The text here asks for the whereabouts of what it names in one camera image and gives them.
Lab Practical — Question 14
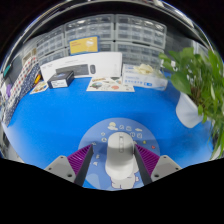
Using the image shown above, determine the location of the round blue cartoon mouse pad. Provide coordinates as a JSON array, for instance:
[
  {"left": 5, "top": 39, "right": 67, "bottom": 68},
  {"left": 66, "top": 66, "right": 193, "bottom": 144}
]
[{"left": 77, "top": 117, "right": 161, "bottom": 191}]

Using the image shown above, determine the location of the grey computer mouse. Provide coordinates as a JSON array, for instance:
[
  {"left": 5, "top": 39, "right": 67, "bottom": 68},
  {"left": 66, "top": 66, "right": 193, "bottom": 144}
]
[{"left": 104, "top": 131, "right": 138, "bottom": 181}]

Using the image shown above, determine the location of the red blue checked cloth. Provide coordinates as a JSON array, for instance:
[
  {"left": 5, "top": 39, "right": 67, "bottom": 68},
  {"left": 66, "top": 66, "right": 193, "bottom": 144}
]
[{"left": 7, "top": 56, "right": 38, "bottom": 108}]

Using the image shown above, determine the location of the white and blue glove box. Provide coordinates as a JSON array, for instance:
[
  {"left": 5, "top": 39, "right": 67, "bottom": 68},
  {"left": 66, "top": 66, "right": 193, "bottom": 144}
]
[{"left": 121, "top": 62, "right": 169, "bottom": 92}]

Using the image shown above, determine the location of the long white keyboard box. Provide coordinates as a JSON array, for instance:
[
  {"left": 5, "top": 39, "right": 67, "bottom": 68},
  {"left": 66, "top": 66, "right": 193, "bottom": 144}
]
[{"left": 39, "top": 51, "right": 124, "bottom": 83}]

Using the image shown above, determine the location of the colourful sticker sheet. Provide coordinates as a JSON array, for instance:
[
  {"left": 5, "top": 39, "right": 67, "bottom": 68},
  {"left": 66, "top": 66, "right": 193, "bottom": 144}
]
[
  {"left": 28, "top": 79, "right": 50, "bottom": 96},
  {"left": 86, "top": 76, "right": 136, "bottom": 93}
]

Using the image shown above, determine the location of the beige woven basket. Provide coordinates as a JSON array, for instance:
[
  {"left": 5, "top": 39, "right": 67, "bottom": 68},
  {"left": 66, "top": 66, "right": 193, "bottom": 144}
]
[{"left": 21, "top": 49, "right": 37, "bottom": 65}]

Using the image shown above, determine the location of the yellow and blue box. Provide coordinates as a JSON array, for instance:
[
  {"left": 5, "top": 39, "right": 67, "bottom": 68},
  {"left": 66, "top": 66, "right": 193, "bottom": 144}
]
[{"left": 68, "top": 35, "right": 101, "bottom": 56}]

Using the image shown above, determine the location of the purple object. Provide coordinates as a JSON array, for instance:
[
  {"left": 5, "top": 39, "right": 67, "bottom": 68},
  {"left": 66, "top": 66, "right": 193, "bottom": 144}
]
[{"left": 4, "top": 82, "right": 14, "bottom": 98}]

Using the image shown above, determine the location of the yellow and red toy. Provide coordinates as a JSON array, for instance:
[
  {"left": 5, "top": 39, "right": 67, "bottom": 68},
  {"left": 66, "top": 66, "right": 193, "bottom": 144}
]
[{"left": 32, "top": 73, "right": 43, "bottom": 85}]

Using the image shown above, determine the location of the teal object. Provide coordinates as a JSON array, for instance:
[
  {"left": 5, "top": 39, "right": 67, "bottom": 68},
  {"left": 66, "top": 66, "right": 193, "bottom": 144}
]
[{"left": 2, "top": 62, "right": 13, "bottom": 80}]

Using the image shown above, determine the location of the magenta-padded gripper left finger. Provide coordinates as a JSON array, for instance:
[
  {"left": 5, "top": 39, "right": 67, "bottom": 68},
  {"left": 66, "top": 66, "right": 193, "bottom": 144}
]
[{"left": 44, "top": 143, "right": 94, "bottom": 187}]

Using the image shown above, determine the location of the small dark labelled box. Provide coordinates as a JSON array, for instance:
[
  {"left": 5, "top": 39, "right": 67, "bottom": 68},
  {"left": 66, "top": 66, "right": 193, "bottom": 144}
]
[{"left": 46, "top": 70, "right": 76, "bottom": 90}]

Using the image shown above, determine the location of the green plant in white pot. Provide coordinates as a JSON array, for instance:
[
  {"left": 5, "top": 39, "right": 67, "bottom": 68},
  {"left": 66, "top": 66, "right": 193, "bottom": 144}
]
[{"left": 158, "top": 46, "right": 224, "bottom": 160}]

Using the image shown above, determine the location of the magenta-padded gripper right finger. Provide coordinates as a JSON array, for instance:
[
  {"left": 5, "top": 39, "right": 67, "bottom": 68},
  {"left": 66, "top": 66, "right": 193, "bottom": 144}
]
[{"left": 133, "top": 143, "right": 183, "bottom": 186}]

